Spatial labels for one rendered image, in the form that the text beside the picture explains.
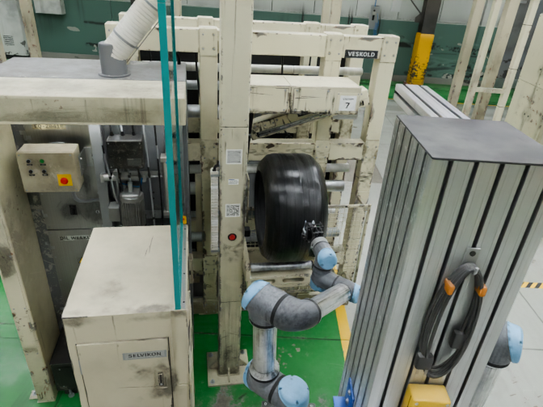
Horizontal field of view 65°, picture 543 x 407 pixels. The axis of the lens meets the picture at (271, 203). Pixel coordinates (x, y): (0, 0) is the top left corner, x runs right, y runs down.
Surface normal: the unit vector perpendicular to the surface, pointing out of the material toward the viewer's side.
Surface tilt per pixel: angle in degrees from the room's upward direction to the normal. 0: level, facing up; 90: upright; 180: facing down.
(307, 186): 40
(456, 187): 90
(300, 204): 58
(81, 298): 0
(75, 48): 90
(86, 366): 90
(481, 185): 90
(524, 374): 0
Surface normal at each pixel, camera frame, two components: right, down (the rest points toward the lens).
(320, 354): 0.07, -0.87
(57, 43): 0.00, 0.48
